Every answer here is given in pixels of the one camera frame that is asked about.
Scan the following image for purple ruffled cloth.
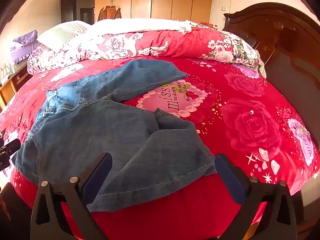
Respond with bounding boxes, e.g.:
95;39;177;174
9;30;39;64

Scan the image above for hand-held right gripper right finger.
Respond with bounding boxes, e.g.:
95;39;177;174
214;153;298;240

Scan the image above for brown jacket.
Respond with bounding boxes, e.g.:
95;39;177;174
97;5;122;22

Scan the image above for red rose printed bedspread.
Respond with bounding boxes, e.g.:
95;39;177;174
0;56;320;240

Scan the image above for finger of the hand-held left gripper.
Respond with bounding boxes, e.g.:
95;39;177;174
0;138;22;171

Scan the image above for white fluffy blanket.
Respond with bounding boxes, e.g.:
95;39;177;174
90;18;198;35

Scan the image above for wooden side cabinet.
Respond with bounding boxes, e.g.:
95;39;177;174
0;65;33;108

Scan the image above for folded floral quilt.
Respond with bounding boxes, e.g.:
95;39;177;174
27;26;267;77

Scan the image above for white pillow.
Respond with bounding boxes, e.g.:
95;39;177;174
37;20;92;53

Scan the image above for dark wooden headboard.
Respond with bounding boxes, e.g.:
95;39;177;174
223;2;320;143

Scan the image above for blue denim pants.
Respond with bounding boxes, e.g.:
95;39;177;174
11;59;217;212

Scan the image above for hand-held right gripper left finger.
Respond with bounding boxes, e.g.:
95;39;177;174
30;152;113;240

